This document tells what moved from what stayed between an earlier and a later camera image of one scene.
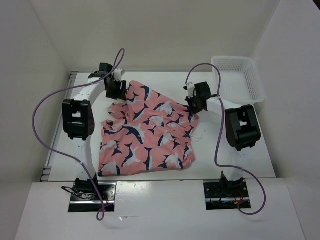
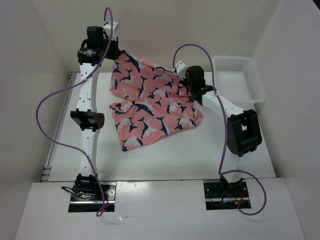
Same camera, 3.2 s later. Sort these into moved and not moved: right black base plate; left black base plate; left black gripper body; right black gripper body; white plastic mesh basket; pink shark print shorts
Moved: pink shark print shorts; right black gripper body; left black gripper body
Not moved: white plastic mesh basket; left black base plate; right black base plate
